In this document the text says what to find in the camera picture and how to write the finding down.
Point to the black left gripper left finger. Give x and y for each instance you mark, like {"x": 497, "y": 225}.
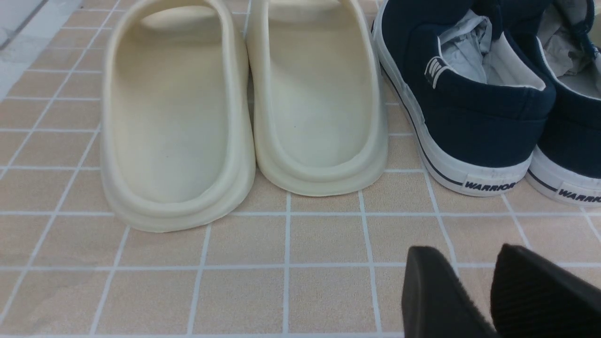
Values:
{"x": 434, "y": 302}

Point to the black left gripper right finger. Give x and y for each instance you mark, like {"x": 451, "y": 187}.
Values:
{"x": 531, "y": 297}

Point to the right navy slip-on shoe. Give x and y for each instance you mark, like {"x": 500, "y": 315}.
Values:
{"x": 562, "y": 41}

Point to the navy slip-on shoe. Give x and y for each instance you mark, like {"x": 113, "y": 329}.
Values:
{"x": 476, "y": 103}
{"x": 562, "y": 41}

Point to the left navy slip-on shoe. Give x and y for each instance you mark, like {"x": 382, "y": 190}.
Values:
{"x": 476, "y": 103}

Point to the right cream foam slipper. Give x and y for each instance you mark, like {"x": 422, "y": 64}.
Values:
{"x": 320, "y": 125}

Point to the cream foam slipper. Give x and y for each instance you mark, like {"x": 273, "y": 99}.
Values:
{"x": 320, "y": 125}
{"x": 177, "y": 147}

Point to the left cream foam slipper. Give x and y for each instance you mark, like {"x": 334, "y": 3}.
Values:
{"x": 177, "y": 147}

